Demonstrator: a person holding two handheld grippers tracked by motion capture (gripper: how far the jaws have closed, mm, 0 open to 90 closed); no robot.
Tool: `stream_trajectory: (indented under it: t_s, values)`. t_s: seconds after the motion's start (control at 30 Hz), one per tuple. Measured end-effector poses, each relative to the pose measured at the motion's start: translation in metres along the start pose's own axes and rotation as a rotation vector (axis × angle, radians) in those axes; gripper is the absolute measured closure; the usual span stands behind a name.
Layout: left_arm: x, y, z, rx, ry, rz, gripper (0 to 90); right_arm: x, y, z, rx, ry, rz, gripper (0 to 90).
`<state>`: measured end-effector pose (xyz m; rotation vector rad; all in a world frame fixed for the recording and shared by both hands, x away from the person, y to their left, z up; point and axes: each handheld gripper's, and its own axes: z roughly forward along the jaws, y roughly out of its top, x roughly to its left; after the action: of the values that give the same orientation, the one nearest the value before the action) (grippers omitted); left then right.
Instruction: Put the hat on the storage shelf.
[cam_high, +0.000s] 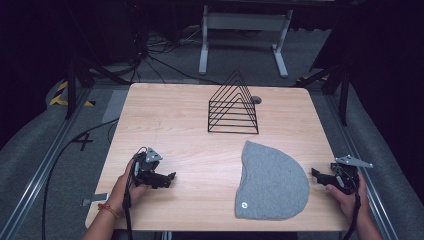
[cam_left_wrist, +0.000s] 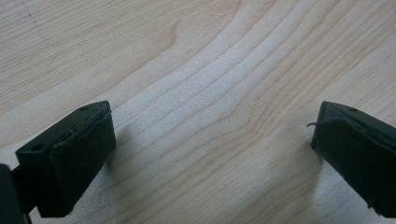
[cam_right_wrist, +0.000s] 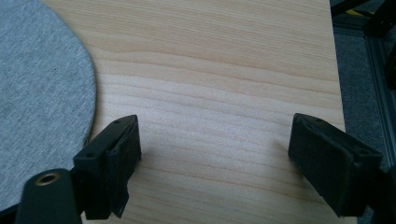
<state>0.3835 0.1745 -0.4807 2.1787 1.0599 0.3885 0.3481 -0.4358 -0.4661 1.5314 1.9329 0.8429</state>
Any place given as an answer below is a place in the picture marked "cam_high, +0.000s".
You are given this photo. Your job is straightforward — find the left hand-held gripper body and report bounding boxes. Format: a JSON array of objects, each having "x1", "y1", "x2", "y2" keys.
[{"x1": 132, "y1": 146, "x2": 164, "y2": 188}]

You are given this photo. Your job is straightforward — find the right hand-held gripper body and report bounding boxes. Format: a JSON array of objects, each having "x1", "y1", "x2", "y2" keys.
[{"x1": 329, "y1": 154, "x2": 374, "y2": 196}]

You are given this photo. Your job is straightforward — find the grey knit beanie hat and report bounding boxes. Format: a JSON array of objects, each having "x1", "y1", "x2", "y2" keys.
[{"x1": 234, "y1": 139, "x2": 311, "y2": 221}]

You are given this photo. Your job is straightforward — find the black wire triangular rack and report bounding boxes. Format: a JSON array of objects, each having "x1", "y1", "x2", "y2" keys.
[{"x1": 207, "y1": 68, "x2": 260, "y2": 136}]

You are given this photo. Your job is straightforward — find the person's right hand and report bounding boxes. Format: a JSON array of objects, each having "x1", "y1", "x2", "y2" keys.
[{"x1": 325, "y1": 172, "x2": 372, "y2": 223}]

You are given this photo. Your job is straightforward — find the person's left hand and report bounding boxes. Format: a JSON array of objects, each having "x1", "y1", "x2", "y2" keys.
[{"x1": 105, "y1": 159, "x2": 150, "y2": 217}]

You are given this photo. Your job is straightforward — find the white tape strip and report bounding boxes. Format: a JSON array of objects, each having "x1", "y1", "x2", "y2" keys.
[{"x1": 80, "y1": 192, "x2": 110, "y2": 208}]

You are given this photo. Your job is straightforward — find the black tape floor mark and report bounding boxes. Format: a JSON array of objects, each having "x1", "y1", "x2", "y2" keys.
[{"x1": 71, "y1": 132, "x2": 95, "y2": 152}]

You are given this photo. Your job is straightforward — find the black metal stand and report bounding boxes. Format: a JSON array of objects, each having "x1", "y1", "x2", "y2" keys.
[
  {"x1": 292, "y1": 63, "x2": 352, "y2": 127},
  {"x1": 64, "y1": 55, "x2": 132, "y2": 120}
]

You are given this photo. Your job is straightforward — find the yellow black hazard tape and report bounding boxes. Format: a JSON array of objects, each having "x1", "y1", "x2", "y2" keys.
[{"x1": 48, "y1": 81, "x2": 97, "y2": 108}]

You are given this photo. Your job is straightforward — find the aluminium floor rail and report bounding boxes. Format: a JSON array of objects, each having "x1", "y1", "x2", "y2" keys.
[
  {"x1": 0, "y1": 87, "x2": 93, "y2": 240},
  {"x1": 325, "y1": 94, "x2": 401, "y2": 240}
]

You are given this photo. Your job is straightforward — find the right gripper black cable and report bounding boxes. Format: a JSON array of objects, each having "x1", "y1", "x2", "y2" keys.
[{"x1": 342, "y1": 192, "x2": 363, "y2": 240}]

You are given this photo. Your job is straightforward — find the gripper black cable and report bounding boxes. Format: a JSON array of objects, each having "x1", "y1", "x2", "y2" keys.
[
  {"x1": 342, "y1": 192, "x2": 363, "y2": 240},
  {"x1": 122, "y1": 146, "x2": 148, "y2": 240}
]

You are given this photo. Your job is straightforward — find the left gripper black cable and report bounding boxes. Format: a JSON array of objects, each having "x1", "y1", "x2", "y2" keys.
[{"x1": 122, "y1": 146, "x2": 148, "y2": 240}]

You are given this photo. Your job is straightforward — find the red string bracelet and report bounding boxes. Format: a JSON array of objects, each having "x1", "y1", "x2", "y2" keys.
[{"x1": 97, "y1": 202, "x2": 120, "y2": 220}]

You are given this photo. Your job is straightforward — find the black floor cable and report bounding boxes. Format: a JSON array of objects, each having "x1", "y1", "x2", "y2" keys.
[{"x1": 41, "y1": 117, "x2": 120, "y2": 240}]

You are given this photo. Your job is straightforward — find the tangle of black cables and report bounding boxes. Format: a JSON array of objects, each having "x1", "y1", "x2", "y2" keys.
[{"x1": 130, "y1": 23, "x2": 214, "y2": 85}]

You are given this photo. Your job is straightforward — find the white metal desk frame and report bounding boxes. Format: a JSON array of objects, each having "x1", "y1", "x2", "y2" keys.
[{"x1": 198, "y1": 4, "x2": 295, "y2": 79}]

